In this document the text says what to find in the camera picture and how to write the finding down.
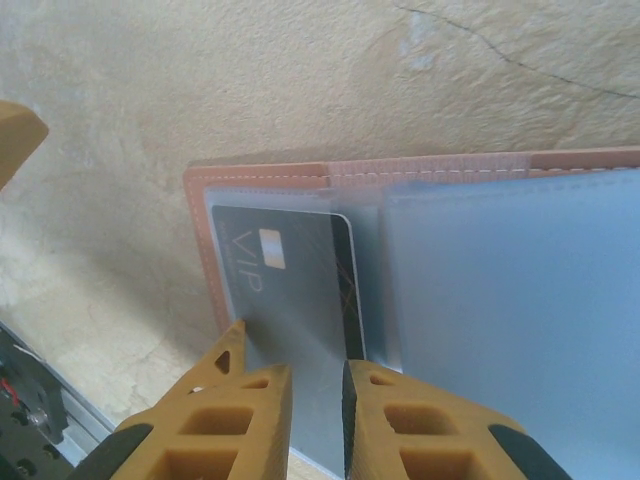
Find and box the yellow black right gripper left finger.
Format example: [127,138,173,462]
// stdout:
[74,319,295,480]

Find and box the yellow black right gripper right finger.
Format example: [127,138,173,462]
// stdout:
[341,358,569,480]

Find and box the black VIP card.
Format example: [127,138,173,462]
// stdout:
[209,202,370,471]

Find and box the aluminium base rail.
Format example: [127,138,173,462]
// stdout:
[0,319,119,480]

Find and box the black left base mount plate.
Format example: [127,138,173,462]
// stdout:
[0,339,70,480]

